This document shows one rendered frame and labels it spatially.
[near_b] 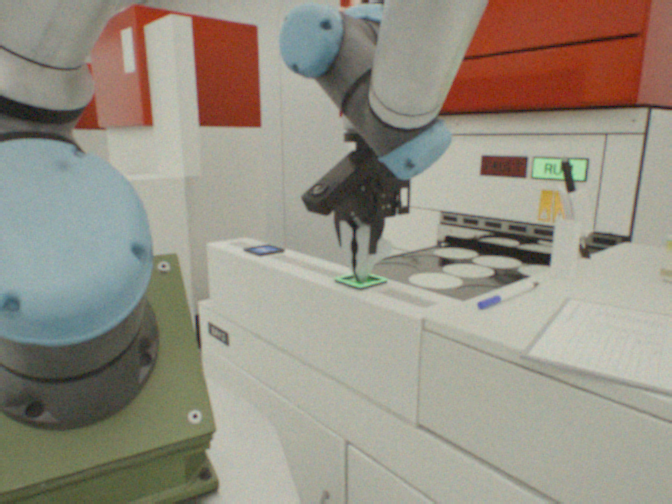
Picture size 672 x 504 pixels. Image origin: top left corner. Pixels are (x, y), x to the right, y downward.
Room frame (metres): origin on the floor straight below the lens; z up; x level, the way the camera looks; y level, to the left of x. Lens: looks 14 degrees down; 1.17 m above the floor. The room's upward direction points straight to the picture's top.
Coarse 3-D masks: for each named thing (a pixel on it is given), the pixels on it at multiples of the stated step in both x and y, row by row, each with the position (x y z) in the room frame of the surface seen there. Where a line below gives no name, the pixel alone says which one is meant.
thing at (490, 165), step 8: (488, 160) 1.18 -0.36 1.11; (496, 160) 1.17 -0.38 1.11; (504, 160) 1.15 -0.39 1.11; (512, 160) 1.14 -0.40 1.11; (520, 160) 1.12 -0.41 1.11; (488, 168) 1.18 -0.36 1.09; (496, 168) 1.17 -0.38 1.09; (504, 168) 1.15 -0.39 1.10; (512, 168) 1.13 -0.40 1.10; (520, 168) 1.12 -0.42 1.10
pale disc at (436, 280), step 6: (414, 276) 0.92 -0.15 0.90; (420, 276) 0.92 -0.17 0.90; (426, 276) 0.92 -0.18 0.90; (432, 276) 0.92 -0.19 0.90; (438, 276) 0.92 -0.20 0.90; (444, 276) 0.92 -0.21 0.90; (450, 276) 0.92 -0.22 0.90; (414, 282) 0.88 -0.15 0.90; (420, 282) 0.88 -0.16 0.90; (426, 282) 0.88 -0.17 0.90; (432, 282) 0.88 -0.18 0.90; (438, 282) 0.88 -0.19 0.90; (444, 282) 0.88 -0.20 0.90; (450, 282) 0.88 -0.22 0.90; (456, 282) 0.88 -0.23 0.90; (462, 282) 0.88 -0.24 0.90
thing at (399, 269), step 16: (400, 256) 1.08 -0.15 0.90; (416, 256) 1.09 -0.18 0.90; (432, 256) 1.09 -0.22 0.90; (384, 272) 0.95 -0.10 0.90; (400, 272) 0.95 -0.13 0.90; (416, 272) 0.95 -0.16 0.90; (432, 272) 0.95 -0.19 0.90; (496, 272) 0.95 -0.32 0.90; (512, 272) 0.95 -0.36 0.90; (432, 288) 0.84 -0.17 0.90; (448, 288) 0.84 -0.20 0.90; (464, 288) 0.85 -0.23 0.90; (480, 288) 0.85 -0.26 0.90; (496, 288) 0.85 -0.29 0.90
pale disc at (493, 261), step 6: (480, 258) 1.07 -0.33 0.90; (486, 258) 1.07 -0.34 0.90; (492, 258) 1.07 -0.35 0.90; (498, 258) 1.07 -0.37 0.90; (504, 258) 1.07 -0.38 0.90; (480, 264) 1.01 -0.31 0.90; (486, 264) 1.01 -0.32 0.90; (492, 264) 1.01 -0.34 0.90; (498, 264) 1.01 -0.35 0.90; (504, 264) 1.01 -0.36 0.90; (510, 264) 1.01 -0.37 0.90; (516, 264) 1.01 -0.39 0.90
